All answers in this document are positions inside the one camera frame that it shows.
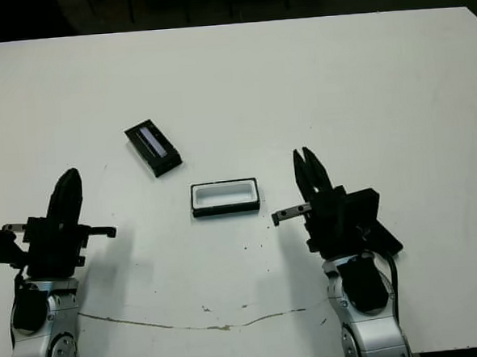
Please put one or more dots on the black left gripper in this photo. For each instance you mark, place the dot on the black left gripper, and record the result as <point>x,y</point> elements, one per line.
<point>52,250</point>

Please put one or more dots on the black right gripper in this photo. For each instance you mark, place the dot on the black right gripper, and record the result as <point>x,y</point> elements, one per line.
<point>330,229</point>

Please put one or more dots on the black printed box lid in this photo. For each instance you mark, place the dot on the black printed box lid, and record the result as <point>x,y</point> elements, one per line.
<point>155,147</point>

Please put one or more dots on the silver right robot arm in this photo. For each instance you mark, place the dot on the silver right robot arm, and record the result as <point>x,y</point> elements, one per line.
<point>373,336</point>

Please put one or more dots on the black box base white insert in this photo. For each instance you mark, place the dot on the black box base white insert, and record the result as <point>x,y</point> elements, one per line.
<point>208,210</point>

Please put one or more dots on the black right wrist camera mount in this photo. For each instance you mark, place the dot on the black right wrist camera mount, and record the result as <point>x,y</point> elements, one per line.
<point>363,207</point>

